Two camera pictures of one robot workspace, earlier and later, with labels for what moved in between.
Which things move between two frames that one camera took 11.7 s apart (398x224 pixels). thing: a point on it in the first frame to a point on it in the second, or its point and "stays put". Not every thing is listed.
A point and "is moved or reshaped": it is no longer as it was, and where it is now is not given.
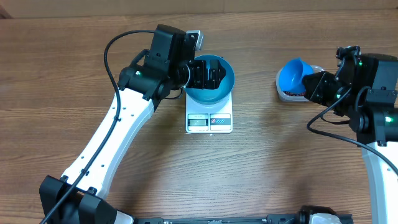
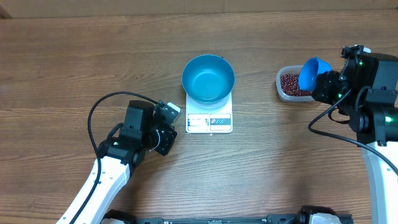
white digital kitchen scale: (201, 120) stays put
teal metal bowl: (208, 96) stays put
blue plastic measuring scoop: (291, 75) is moved or reshaped
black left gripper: (200, 82) to (168, 137)
